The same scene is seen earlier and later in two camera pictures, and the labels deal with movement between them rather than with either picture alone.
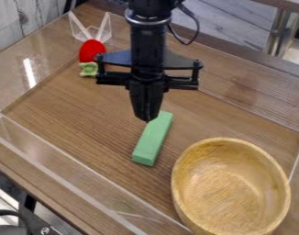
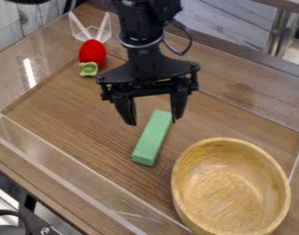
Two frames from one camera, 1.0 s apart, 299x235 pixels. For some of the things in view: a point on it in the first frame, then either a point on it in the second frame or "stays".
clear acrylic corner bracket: (81, 33) stays
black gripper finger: (150, 99) → (177, 103)
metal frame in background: (284, 27) stays
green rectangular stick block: (152, 139) stays
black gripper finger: (141, 94) → (125, 106)
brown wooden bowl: (231, 188) stays
